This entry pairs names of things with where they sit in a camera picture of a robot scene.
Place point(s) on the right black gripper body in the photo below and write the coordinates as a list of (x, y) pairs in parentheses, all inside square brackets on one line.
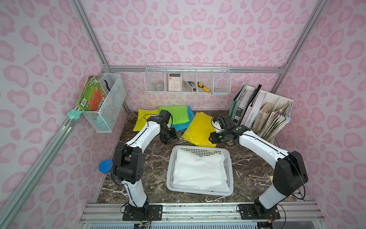
[(214, 137)]

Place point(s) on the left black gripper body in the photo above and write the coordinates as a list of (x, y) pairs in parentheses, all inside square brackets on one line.
[(169, 137)]

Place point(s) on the green raincoat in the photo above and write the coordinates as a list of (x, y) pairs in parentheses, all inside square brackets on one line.
[(179, 113)]

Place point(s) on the white perforated plastic basket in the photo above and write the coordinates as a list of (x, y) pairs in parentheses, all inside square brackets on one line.
[(201, 151)]

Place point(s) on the white raincoat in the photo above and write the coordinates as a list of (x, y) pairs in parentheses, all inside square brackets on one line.
[(202, 173)]

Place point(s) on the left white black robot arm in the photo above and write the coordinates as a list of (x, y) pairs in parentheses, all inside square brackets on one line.
[(128, 163)]

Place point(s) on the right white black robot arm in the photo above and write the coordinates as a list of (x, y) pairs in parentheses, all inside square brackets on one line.
[(289, 169)]

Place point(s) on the lime yellow folded raincoat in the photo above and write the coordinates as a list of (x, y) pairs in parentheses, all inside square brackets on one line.
[(143, 115)]

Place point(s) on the green file folder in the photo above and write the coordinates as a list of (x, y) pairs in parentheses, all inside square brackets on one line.
[(235, 102)]

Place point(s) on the stack of beige papers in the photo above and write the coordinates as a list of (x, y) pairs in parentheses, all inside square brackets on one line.
[(268, 123)]

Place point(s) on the white desktop file organizer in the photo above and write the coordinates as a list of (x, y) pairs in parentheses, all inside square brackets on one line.
[(252, 101)]

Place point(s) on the pink white calculator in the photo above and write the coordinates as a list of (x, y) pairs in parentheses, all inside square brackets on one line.
[(174, 82)]

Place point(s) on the grey stapler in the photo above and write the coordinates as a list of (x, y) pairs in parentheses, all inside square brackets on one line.
[(190, 86)]

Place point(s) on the yellow black utility knife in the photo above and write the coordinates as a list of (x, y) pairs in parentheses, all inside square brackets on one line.
[(203, 87)]

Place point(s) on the blue lidded jar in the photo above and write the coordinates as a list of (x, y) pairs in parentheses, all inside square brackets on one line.
[(105, 166)]

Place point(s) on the green red booklet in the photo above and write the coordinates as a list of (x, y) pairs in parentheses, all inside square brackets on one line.
[(92, 96)]

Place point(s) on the white wire wall shelf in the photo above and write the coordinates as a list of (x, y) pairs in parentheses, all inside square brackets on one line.
[(216, 77)]

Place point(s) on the white mesh wall basket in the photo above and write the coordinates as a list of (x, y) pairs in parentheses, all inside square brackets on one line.
[(103, 121)]

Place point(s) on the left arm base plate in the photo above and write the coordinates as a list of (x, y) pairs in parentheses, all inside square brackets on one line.
[(148, 212)]

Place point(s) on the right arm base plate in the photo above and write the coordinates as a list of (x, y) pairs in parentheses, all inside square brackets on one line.
[(246, 211)]

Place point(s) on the mint green wall hook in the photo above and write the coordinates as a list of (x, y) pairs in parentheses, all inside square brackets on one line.
[(75, 114)]

